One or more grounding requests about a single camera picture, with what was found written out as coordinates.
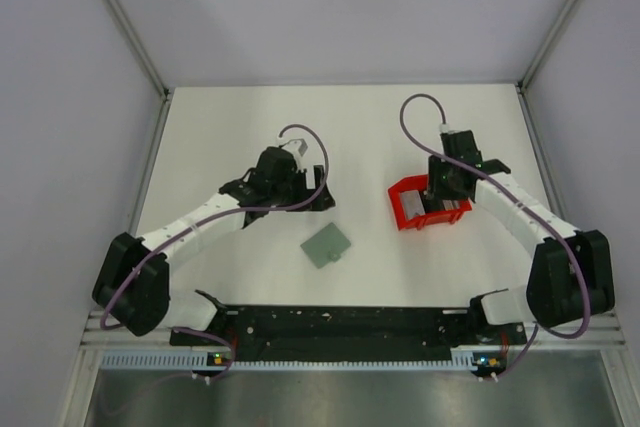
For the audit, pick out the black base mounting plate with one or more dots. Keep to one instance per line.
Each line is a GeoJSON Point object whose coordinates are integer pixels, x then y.
{"type": "Point", "coordinates": [341, 334]}

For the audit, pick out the stack of credit cards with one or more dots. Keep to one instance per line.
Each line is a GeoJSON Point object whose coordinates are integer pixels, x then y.
{"type": "Point", "coordinates": [412, 204]}

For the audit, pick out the grey slotted cable duct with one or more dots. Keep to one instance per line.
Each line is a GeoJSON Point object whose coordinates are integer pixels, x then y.
{"type": "Point", "coordinates": [209, 362]}

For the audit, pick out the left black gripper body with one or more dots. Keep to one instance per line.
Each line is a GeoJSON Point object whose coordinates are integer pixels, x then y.
{"type": "Point", "coordinates": [293, 190]}

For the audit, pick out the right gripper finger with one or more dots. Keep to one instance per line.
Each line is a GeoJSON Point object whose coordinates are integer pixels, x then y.
{"type": "Point", "coordinates": [430, 202]}
{"type": "Point", "coordinates": [460, 203]}

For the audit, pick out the left aluminium frame post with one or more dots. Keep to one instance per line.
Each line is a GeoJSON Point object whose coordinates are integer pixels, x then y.
{"type": "Point", "coordinates": [136, 47]}

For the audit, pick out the right aluminium frame post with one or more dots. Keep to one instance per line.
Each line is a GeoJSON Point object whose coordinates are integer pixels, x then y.
{"type": "Point", "coordinates": [551, 38]}

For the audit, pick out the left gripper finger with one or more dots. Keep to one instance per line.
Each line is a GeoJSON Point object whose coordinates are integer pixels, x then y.
{"type": "Point", "coordinates": [316, 175]}
{"type": "Point", "coordinates": [324, 201]}

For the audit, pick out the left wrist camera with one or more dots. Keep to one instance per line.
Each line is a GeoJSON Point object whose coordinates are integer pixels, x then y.
{"type": "Point", "coordinates": [297, 147]}

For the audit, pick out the aluminium frame post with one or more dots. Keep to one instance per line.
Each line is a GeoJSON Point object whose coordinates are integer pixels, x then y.
{"type": "Point", "coordinates": [136, 47]}
{"type": "Point", "coordinates": [551, 38]}

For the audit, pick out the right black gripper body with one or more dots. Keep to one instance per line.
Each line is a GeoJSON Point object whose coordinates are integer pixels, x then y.
{"type": "Point", "coordinates": [440, 177]}

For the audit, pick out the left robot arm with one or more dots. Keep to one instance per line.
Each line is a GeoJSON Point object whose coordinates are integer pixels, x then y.
{"type": "Point", "coordinates": [134, 284]}

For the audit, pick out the aluminium front rail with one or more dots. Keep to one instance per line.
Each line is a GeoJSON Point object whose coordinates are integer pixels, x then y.
{"type": "Point", "coordinates": [604, 333]}

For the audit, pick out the red plastic bin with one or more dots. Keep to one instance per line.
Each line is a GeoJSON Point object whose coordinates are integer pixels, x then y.
{"type": "Point", "coordinates": [446, 215]}

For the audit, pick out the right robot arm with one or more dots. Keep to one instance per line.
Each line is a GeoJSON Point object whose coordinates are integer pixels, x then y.
{"type": "Point", "coordinates": [570, 276]}

